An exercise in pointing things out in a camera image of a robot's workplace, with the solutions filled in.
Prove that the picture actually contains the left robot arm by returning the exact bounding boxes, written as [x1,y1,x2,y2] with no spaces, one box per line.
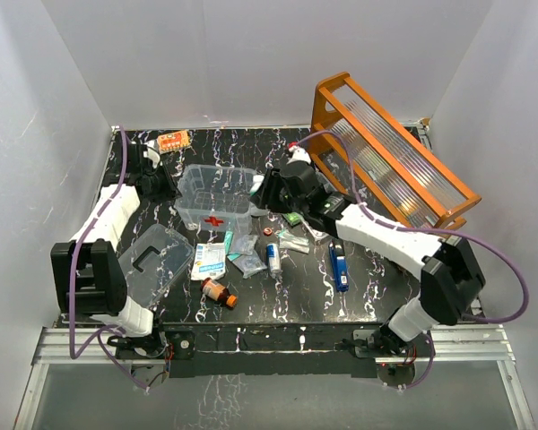
[50,140,180,357]

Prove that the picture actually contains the clear bag teal header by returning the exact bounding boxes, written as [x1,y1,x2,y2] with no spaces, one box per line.
[224,231,258,262]

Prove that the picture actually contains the orange pill blister pack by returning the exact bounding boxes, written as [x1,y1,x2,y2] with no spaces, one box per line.
[157,130,191,154]

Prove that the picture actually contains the white swab packet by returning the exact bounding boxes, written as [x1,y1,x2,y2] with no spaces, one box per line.
[277,229,310,254]

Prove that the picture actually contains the blue white tube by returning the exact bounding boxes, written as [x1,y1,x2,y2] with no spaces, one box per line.
[265,243,282,276]

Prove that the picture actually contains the brown orange medicine bottle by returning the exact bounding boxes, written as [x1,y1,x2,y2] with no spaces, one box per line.
[201,278,238,308]

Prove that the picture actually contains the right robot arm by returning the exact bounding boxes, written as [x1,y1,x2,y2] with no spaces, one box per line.
[250,160,485,356]

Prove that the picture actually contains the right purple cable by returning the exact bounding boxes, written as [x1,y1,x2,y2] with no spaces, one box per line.
[295,130,531,391]

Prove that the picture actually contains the clear bag with tubing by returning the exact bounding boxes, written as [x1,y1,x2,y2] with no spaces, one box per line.
[232,252,267,279]

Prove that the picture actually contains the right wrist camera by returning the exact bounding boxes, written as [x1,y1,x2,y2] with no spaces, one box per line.
[287,142,312,165]

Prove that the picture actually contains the blue thermometer case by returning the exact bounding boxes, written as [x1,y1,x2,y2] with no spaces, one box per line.
[329,238,349,293]

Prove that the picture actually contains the clear box lid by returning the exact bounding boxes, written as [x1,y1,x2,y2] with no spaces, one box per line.
[118,224,195,310]

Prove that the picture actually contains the clear first aid box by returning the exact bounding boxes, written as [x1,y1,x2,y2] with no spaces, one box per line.
[175,164,256,234]

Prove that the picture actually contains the white blue gauze packet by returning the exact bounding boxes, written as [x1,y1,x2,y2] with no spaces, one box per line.
[190,243,226,281]

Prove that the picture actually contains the green small box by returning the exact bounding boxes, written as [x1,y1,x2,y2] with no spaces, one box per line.
[282,212,302,227]

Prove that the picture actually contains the orange wooden shelf rack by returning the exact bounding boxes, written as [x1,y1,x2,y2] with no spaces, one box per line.
[308,72,482,229]

